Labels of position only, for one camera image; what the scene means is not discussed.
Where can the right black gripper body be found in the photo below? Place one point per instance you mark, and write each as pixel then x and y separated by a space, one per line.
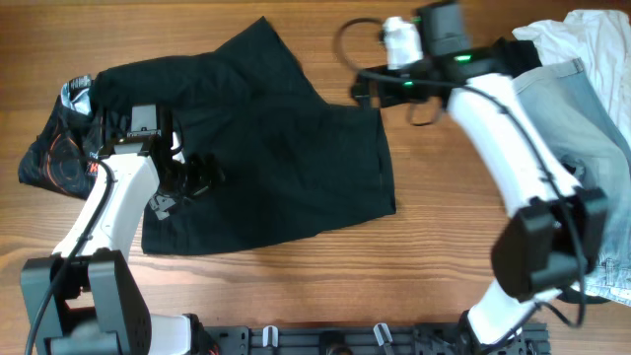
pixel 368 91

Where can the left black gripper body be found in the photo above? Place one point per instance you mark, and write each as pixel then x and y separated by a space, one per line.
pixel 193 177

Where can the black garment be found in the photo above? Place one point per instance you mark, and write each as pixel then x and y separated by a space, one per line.
pixel 294 165

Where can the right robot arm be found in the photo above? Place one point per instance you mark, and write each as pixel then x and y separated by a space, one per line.
pixel 553 236

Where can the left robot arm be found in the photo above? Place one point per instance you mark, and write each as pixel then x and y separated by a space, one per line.
pixel 83 299

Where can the black cloth under pile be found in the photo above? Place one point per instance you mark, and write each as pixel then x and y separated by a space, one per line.
pixel 515 57

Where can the folded black orange-print shirt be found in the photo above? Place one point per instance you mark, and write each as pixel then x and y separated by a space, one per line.
pixel 61 158

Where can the white shirt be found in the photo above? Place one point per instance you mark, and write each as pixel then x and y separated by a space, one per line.
pixel 601 39

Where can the light blue denim jeans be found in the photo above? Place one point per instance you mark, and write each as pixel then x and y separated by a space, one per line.
pixel 563 106

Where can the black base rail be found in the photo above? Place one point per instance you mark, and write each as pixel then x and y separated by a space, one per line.
pixel 374 340

